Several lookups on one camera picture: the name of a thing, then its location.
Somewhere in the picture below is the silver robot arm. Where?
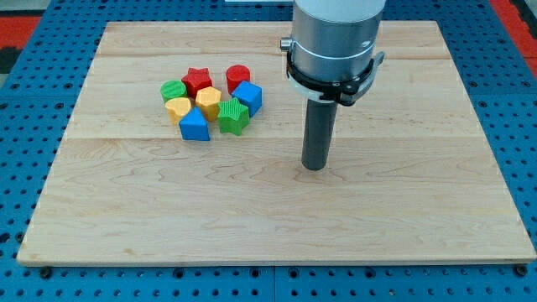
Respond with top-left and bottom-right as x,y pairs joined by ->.
280,0 -> 385,107

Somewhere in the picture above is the blue cube block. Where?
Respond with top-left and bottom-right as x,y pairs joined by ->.
232,81 -> 263,117

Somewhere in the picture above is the yellow hexagon block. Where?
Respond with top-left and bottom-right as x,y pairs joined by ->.
196,86 -> 222,122

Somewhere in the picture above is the green star block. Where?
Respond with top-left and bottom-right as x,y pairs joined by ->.
217,97 -> 249,136

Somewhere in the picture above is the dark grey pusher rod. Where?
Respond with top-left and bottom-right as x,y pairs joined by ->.
301,100 -> 338,170

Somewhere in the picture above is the blue triangle block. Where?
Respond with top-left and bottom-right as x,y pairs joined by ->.
179,107 -> 210,141

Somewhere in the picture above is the red cylinder block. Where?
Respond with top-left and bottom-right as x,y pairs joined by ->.
226,65 -> 251,94

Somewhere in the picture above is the yellow heart block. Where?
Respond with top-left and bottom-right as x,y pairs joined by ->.
164,97 -> 192,125

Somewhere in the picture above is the red star block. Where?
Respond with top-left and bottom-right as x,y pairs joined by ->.
181,67 -> 213,98

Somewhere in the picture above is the green cylinder block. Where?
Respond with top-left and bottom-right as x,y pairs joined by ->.
160,80 -> 188,103

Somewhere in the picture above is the wooden board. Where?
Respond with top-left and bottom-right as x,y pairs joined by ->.
18,21 -> 536,267

